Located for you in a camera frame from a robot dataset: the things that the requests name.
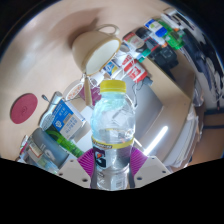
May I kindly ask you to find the clear drink bottle yellow cap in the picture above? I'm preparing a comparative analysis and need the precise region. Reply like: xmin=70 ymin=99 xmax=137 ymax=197
xmin=89 ymin=79 xmax=137 ymax=191

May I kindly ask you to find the blue and white carton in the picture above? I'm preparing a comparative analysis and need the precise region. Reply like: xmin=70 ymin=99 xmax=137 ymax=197
xmin=39 ymin=96 xmax=87 ymax=141

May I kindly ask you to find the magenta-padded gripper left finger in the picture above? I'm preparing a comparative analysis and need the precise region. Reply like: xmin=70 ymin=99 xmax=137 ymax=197
xmin=56 ymin=148 xmax=96 ymax=188

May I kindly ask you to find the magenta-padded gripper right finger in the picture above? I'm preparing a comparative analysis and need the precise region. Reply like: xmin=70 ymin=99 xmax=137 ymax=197
xmin=128 ymin=146 xmax=173 ymax=189

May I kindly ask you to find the flat round red coaster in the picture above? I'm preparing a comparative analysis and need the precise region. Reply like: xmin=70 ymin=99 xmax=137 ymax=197
xmin=9 ymin=93 xmax=39 ymax=125

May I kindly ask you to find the white LED light bar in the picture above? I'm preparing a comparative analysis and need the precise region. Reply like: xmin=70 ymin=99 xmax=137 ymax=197
xmin=143 ymin=125 xmax=169 ymax=156

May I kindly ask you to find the clear glass bottle gold cap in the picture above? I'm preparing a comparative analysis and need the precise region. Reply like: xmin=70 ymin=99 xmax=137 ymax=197
xmin=18 ymin=134 xmax=43 ymax=164

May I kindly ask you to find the cream ceramic mug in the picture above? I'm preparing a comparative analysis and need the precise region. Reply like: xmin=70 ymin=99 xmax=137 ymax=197
xmin=71 ymin=23 xmax=123 ymax=77

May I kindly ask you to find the red and white can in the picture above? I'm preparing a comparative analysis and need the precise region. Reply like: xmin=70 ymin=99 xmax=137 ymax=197
xmin=121 ymin=54 xmax=149 ymax=84

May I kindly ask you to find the black bag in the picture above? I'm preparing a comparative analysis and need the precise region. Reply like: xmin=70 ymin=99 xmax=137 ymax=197
xmin=148 ymin=43 xmax=181 ymax=70

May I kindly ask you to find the white bottle blue label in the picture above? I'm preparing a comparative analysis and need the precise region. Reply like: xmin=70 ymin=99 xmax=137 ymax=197
xmin=101 ymin=59 xmax=120 ymax=77

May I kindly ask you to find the brown bottle green cap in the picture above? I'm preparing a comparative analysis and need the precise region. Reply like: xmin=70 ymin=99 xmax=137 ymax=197
xmin=139 ymin=45 xmax=158 ymax=63

